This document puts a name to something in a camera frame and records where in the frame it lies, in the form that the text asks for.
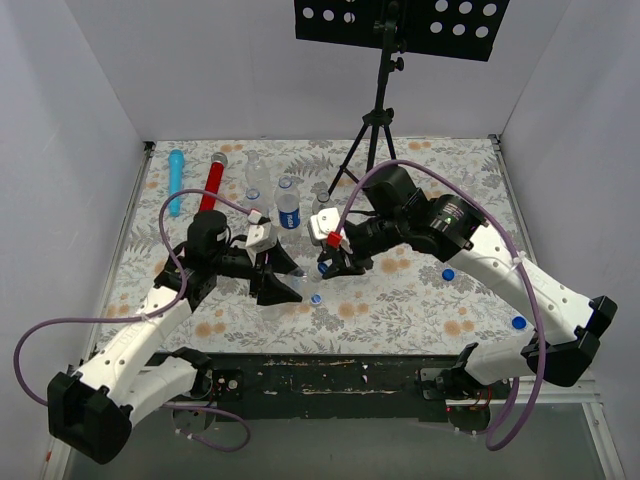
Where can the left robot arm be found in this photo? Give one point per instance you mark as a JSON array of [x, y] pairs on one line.
[[150, 320]]

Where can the small black-label clear bottle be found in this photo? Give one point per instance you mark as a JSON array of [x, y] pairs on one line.
[[322, 201]]

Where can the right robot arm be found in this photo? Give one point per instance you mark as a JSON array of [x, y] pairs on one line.
[[457, 233]]

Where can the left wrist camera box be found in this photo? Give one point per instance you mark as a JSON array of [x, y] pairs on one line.
[[261, 237]]

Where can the tall clear plastic bottle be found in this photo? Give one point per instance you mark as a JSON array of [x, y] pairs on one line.
[[257, 173]]

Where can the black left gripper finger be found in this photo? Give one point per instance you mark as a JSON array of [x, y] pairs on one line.
[[271, 291], [281, 262]]

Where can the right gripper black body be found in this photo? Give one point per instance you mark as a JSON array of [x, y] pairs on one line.
[[343, 250]]

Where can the black music stand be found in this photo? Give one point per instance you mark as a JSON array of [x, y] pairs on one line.
[[451, 29]]

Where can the black table front rail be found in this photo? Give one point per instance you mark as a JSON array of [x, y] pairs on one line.
[[274, 386]]

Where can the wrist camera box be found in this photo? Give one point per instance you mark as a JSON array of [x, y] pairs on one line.
[[323, 229], [261, 237]]

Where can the red glitter toy microphone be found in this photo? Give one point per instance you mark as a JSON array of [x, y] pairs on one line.
[[219, 162]]

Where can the plain blue bottle cap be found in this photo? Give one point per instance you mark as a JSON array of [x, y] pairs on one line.
[[448, 274]]

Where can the Pepsi bottle text label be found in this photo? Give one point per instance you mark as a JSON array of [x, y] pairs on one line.
[[287, 199]]

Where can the Pepsi bottle logo label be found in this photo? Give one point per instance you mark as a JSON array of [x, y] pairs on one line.
[[255, 200]]

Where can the clear Pocari bottle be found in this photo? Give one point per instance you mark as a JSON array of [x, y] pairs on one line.
[[306, 284]]

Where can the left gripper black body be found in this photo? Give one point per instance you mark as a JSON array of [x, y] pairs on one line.
[[258, 272]]

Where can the blue toy microphone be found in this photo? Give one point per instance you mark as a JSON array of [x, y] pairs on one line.
[[176, 162]]

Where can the plain blue cap near edge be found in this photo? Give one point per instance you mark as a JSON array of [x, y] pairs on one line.
[[519, 323]]

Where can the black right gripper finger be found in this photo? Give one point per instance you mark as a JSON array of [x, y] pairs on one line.
[[342, 264], [330, 256]]

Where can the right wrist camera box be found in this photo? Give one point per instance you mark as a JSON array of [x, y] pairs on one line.
[[323, 229]]

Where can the floral tablecloth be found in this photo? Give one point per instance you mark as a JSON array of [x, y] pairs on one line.
[[401, 306]]

